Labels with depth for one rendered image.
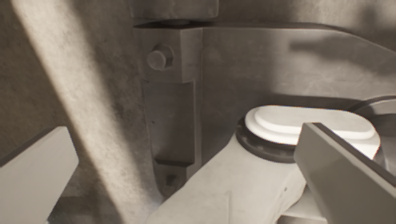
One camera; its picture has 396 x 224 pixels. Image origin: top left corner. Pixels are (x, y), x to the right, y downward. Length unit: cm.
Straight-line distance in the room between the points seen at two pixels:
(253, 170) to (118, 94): 58
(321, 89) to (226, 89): 20
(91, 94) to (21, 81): 29
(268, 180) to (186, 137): 27
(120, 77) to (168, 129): 30
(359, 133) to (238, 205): 22
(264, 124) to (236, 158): 7
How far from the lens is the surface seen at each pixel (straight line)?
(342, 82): 52
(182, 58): 43
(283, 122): 36
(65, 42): 83
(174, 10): 43
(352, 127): 40
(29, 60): 96
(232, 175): 32
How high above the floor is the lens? 61
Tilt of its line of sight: 60 degrees down
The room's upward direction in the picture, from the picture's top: 160 degrees counter-clockwise
